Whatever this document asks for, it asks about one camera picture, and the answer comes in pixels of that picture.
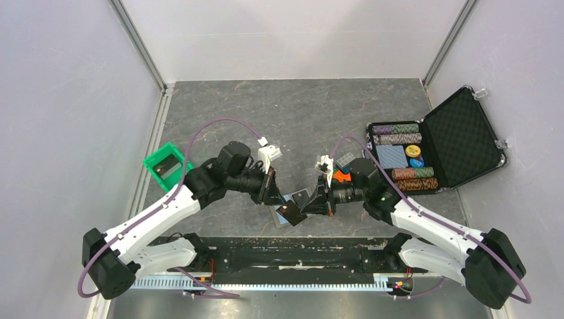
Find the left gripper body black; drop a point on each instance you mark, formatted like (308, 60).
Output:
(253, 183)

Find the grey card holder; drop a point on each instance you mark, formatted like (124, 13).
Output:
(278, 219)

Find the poker chip row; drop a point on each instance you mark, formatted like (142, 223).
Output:
(422, 184)
(398, 139)
(395, 129)
(412, 173)

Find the blue round chip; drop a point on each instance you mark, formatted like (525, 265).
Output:
(415, 162)

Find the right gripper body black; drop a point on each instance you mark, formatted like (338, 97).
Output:
(342, 193)

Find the green plastic bin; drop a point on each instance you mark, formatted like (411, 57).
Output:
(156, 157)

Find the black poker chip case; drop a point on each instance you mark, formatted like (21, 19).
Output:
(458, 141)

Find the blue playing card deck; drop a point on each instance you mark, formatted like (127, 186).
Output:
(391, 157)

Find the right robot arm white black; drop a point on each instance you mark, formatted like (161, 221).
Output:
(486, 263)

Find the orange curved block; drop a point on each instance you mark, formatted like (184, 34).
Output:
(341, 177)

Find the bottom poker chip row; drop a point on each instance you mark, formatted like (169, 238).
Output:
(422, 184)

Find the grey toy brick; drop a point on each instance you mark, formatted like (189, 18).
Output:
(346, 159)

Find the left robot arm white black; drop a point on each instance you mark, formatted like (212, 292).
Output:
(114, 259)

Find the yellow dealer button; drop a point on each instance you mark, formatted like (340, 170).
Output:
(413, 151)

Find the top poker chip row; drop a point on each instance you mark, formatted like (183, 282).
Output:
(395, 129)

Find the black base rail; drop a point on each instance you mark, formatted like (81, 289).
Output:
(295, 260)

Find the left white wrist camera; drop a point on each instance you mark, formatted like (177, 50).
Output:
(267, 153)

